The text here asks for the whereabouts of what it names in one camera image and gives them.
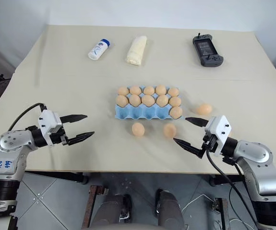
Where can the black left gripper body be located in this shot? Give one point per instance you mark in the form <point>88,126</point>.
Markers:
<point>58,137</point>

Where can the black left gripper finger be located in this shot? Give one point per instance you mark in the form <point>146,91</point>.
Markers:
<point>80,137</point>
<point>73,118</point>

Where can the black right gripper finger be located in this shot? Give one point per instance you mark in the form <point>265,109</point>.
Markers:
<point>188,146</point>
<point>198,121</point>

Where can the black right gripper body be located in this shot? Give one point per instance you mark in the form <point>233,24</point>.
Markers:
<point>210,143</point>

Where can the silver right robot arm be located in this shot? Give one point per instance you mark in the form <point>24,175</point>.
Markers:
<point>257,158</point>

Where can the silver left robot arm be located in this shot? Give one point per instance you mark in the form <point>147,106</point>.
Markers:
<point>10,143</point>

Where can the light blue egg tray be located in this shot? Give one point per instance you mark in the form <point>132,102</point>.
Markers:
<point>137,113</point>

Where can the brown egg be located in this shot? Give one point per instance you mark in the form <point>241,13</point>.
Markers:
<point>135,90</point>
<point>175,101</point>
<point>176,112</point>
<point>123,91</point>
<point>149,90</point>
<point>169,130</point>
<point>173,92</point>
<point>138,129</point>
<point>135,100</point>
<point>162,101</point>
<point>122,101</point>
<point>160,89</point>
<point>147,100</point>
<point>204,109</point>

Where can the black table leg base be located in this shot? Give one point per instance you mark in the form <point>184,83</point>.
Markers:
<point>63,176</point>
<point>226,179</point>

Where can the dark rounded robot leg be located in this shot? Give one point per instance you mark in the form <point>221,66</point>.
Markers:
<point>169,209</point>
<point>115,210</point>

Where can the dark grey handheld game console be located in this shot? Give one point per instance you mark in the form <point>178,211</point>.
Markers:
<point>207,49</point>

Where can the white bottle with blue cap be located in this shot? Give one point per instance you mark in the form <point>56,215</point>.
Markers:
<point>99,49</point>

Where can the rolled cream towel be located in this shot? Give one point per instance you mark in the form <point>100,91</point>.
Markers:
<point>136,50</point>

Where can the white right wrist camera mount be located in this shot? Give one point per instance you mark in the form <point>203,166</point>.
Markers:
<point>218,129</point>

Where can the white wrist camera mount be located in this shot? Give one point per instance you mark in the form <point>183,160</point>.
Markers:
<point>218,129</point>
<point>48,122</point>

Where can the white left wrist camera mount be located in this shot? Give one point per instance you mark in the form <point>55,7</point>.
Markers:
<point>48,122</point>

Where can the rusty metal frame bar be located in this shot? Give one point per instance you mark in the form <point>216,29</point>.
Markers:
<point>92,206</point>
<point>223,213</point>

